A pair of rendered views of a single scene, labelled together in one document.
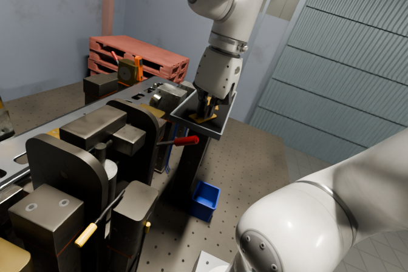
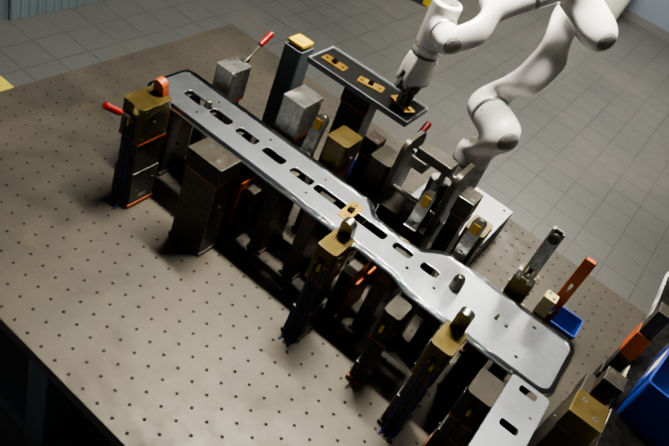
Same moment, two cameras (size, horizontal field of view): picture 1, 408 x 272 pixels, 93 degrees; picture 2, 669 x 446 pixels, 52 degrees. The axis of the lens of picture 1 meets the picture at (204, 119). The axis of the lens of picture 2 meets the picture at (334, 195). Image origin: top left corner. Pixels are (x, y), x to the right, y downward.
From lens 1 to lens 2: 1.93 m
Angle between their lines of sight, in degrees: 62
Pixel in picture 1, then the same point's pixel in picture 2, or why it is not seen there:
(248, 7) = not seen: hidden behind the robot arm
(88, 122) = (444, 158)
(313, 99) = not seen: outside the picture
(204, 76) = (416, 78)
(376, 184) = (525, 90)
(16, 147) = (367, 237)
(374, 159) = (523, 83)
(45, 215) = (477, 196)
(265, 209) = (502, 125)
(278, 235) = (513, 128)
